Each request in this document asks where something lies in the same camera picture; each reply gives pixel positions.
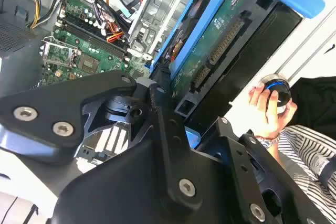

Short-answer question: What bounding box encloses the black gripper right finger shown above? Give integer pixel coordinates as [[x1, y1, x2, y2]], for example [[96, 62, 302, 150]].
[[198, 117, 319, 224]]

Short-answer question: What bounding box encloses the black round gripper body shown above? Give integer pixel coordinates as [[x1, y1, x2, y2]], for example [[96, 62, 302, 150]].
[[49, 129, 332, 224]]

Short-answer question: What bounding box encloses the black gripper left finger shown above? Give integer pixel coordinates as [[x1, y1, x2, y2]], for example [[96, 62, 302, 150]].
[[0, 67, 205, 212]]

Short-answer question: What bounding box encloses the round black blue-ringed tool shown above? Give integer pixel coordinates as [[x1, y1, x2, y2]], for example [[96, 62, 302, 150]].
[[260, 73, 292, 115]]

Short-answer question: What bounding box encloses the hard disk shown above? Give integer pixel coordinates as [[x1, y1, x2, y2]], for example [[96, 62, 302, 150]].
[[149, 0, 327, 149]]

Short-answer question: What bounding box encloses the person's bare hand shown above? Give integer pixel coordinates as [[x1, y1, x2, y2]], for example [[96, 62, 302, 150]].
[[248, 82, 299, 140]]

